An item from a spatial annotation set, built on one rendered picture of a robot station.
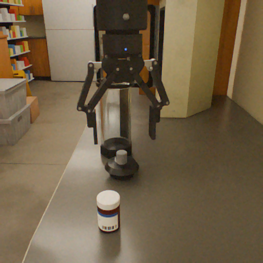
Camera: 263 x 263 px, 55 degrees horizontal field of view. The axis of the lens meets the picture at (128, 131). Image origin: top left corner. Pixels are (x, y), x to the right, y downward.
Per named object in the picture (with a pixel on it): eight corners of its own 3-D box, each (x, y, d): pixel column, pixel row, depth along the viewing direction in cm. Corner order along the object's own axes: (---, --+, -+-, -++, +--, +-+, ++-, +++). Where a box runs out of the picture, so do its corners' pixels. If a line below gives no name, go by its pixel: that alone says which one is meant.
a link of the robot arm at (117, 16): (97, -6, 40) (154, -6, 41) (93, 0, 50) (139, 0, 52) (99, 35, 42) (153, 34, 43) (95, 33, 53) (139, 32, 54)
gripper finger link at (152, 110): (149, 105, 56) (152, 105, 56) (148, 134, 58) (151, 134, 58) (152, 109, 53) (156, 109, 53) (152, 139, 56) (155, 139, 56)
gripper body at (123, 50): (140, 31, 52) (139, 77, 55) (98, 32, 50) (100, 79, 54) (149, 32, 45) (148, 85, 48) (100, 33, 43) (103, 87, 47)
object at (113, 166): (138, 165, 73) (139, 144, 70) (138, 184, 65) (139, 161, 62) (107, 164, 73) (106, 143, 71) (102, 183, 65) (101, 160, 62)
